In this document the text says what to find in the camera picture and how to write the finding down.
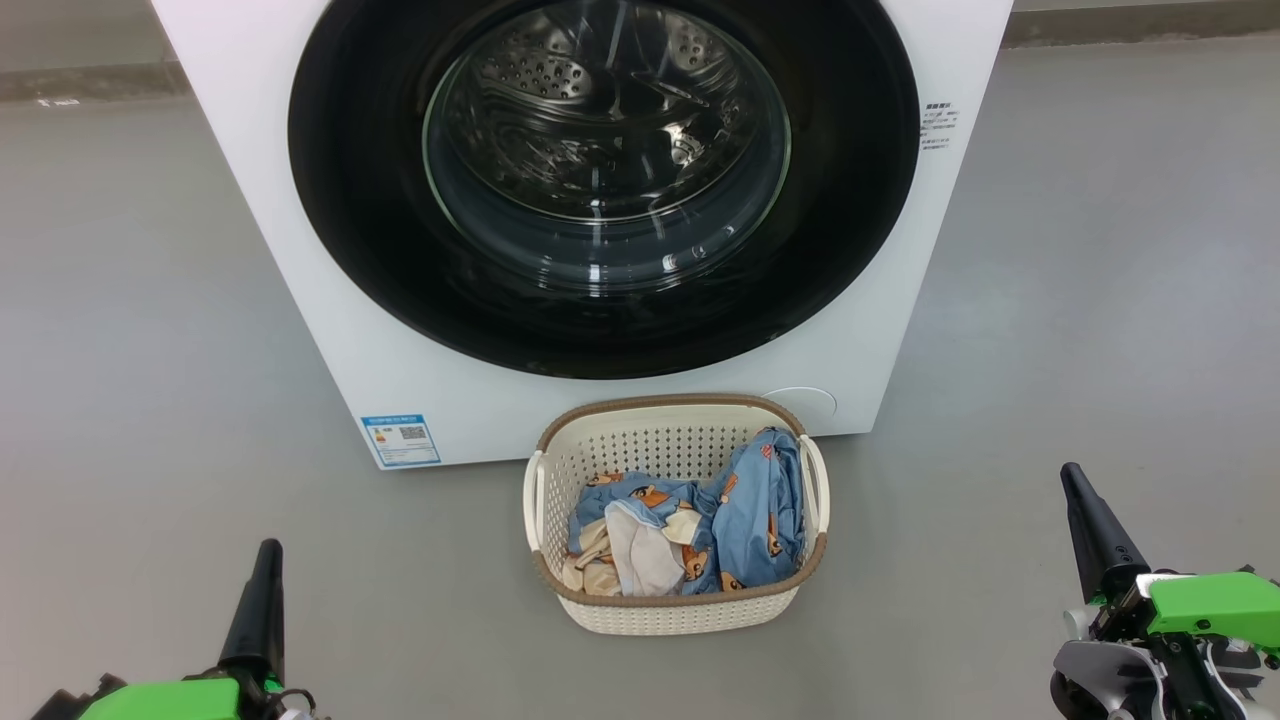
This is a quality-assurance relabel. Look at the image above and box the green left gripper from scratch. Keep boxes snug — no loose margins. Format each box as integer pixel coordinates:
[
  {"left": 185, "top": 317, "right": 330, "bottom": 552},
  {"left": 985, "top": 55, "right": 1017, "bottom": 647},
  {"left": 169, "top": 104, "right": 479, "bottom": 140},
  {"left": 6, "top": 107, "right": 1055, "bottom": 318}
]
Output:
[{"left": 30, "top": 539, "right": 326, "bottom": 720}]

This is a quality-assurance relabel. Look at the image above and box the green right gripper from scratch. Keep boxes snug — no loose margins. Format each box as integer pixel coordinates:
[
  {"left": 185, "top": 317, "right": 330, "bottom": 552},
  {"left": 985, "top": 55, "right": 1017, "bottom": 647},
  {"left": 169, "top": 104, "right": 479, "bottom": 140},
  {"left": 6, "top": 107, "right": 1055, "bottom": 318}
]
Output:
[{"left": 1060, "top": 462, "right": 1280, "bottom": 657}]

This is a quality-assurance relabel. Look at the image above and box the blue bear-print garment cream collar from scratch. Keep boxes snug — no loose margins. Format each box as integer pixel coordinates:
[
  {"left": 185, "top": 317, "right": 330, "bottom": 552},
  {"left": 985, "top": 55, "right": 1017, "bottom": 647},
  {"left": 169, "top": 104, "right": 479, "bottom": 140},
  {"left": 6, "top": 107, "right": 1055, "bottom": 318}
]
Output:
[{"left": 560, "top": 470, "right": 716, "bottom": 599}]

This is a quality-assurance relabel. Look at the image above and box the black round glass washer door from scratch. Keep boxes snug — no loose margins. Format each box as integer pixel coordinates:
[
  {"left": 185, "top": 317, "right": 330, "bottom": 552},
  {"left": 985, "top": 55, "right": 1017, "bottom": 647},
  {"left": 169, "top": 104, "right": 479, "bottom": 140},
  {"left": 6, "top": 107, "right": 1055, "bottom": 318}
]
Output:
[{"left": 288, "top": 0, "right": 921, "bottom": 381}]

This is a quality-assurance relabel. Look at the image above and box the white front-load washing machine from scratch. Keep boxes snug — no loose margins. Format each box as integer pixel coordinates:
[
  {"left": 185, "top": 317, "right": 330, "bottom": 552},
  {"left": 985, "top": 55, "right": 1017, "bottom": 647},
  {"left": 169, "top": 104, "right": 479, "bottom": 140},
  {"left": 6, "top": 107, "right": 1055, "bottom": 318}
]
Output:
[{"left": 150, "top": 0, "right": 1016, "bottom": 471}]

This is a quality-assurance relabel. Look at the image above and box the blue energy label sticker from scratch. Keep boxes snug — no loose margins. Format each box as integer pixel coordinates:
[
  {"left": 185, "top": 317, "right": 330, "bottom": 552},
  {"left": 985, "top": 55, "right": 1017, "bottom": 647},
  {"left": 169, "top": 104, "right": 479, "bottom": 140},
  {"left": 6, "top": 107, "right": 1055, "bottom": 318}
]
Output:
[{"left": 360, "top": 413, "right": 443, "bottom": 469}]

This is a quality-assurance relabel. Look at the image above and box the round drain filter cover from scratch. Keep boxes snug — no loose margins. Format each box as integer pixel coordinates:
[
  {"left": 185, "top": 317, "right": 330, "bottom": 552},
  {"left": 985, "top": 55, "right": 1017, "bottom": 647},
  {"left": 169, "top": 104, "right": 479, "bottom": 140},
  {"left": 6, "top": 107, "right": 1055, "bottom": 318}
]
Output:
[{"left": 762, "top": 387, "right": 839, "bottom": 437}]

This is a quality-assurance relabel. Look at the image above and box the cream laundry basket brown rim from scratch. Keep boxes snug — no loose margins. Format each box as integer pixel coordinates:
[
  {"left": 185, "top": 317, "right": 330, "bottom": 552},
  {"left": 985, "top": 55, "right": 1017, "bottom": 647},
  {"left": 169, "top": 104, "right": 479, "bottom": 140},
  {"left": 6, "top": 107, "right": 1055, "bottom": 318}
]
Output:
[{"left": 522, "top": 393, "right": 831, "bottom": 637}]

